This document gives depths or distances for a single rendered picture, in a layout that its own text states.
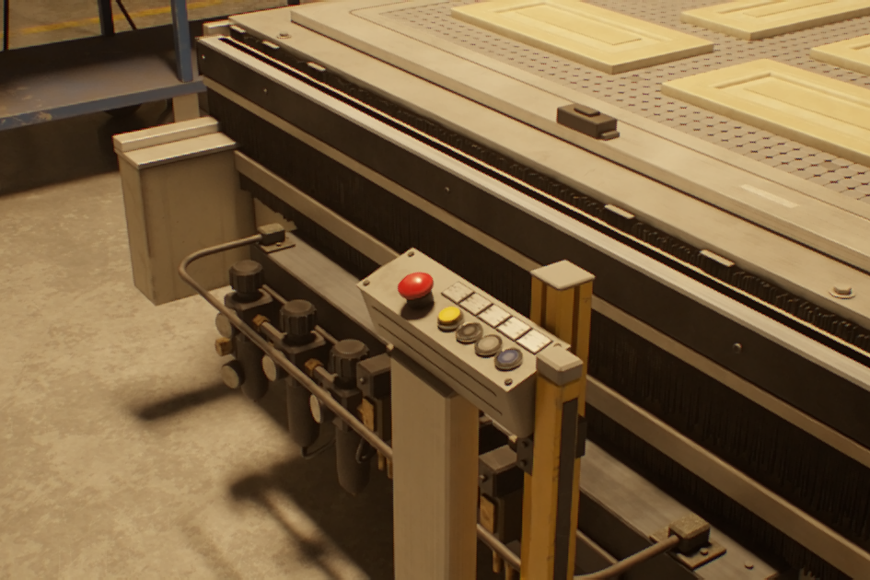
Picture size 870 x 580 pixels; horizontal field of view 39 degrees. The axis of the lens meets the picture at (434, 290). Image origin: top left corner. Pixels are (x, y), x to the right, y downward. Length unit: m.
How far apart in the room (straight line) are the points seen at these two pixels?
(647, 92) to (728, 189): 0.44
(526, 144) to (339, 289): 0.49
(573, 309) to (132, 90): 3.02
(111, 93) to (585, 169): 2.50
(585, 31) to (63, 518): 1.42
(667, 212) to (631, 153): 0.17
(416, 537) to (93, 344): 1.83
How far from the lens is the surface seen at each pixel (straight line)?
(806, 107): 2.10
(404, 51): 2.38
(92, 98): 4.11
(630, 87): 2.20
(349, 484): 2.20
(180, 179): 2.63
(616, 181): 1.84
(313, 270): 2.34
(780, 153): 1.95
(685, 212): 1.76
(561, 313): 1.25
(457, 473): 1.40
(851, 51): 2.45
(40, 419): 2.95
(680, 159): 1.87
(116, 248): 3.74
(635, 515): 1.70
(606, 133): 1.94
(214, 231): 2.71
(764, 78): 2.26
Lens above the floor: 1.53
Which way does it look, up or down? 27 degrees down
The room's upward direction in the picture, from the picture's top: straight up
